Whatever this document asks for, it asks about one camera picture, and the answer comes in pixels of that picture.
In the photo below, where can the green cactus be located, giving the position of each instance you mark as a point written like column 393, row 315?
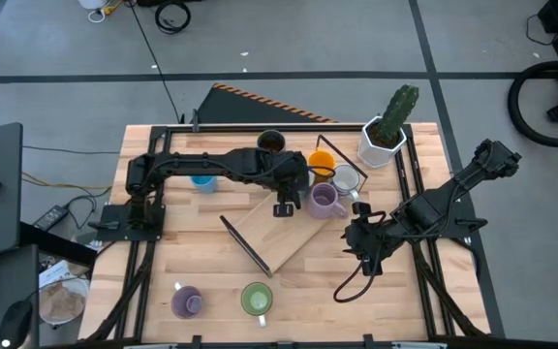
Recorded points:
column 397, row 114

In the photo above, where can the white round device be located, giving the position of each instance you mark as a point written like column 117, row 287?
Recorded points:
column 92, row 4

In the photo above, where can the white mug blue leaf pattern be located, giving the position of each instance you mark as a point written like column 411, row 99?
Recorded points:
column 346, row 178

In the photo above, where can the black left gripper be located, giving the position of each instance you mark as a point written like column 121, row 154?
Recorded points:
column 291, row 172

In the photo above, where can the lilac ribbed mug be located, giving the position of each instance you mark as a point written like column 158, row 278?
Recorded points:
column 322, row 199

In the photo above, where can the orange mug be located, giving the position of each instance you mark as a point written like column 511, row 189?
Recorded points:
column 321, row 159

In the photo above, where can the plain purple mug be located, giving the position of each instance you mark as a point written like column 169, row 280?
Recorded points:
column 182, row 303

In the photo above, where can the bowl with brown paper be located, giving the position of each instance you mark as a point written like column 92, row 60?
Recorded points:
column 61, row 303

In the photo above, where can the black computer mouse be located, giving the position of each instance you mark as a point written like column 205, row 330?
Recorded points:
column 15, row 325

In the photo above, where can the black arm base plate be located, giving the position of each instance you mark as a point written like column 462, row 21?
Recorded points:
column 453, row 230
column 114, row 232

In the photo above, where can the white hexagonal planter pot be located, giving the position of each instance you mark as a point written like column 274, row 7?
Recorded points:
column 371, row 152

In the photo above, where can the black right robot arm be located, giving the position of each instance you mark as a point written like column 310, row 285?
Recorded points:
column 434, row 203

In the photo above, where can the dark grey desk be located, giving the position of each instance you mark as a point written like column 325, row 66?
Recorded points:
column 8, row 281

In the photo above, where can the light blue mug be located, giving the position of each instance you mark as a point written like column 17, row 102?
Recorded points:
column 205, row 184

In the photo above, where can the teal mug dark inside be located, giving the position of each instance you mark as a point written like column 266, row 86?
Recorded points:
column 271, row 140

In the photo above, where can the black ramp orange striped edge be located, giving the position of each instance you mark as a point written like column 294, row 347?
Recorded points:
column 240, row 109

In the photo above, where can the white paper sheet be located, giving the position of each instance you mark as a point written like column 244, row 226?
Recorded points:
column 56, row 271

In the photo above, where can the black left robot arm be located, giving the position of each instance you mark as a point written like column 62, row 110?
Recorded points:
column 187, row 162

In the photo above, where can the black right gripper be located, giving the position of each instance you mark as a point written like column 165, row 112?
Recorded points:
column 368, row 240

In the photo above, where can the black power adapter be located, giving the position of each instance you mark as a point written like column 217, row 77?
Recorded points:
column 50, row 218

